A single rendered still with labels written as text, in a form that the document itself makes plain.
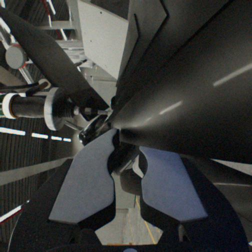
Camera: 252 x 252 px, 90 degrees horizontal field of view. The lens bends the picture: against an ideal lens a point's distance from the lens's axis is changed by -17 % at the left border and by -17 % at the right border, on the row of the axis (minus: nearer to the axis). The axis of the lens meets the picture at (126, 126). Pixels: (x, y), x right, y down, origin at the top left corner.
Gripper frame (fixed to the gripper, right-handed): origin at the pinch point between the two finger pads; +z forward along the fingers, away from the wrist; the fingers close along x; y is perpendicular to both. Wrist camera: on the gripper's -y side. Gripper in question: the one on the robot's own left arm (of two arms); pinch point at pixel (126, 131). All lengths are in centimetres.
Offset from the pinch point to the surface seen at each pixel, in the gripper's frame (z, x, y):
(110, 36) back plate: 42.7, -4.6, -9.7
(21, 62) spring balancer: 80, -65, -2
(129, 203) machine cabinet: 397, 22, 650
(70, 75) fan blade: 23.5, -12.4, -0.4
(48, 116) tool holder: 8.2, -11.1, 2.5
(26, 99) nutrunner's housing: 11.0, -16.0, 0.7
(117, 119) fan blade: 3.1, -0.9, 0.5
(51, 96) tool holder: 9.6, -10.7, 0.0
